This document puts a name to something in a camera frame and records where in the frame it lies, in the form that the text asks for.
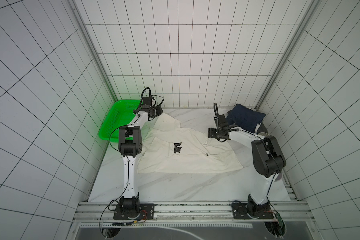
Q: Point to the white t shirt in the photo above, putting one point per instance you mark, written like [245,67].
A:
[169,148]

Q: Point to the green plastic basket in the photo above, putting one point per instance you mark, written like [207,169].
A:
[120,114]

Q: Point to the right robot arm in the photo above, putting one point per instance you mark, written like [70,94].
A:
[268,161]

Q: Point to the folded navy t shirt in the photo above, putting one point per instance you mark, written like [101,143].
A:
[245,118]

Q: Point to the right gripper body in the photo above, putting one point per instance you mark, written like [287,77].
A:
[214,132]

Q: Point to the aluminium mounting rail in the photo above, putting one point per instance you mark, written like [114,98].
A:
[187,214]

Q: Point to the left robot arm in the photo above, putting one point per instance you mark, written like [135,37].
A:
[130,145]

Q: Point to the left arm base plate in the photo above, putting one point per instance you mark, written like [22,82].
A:
[145,212]

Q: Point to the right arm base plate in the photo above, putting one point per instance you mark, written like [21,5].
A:
[251,211]

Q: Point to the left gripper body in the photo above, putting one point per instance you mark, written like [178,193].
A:
[155,111]

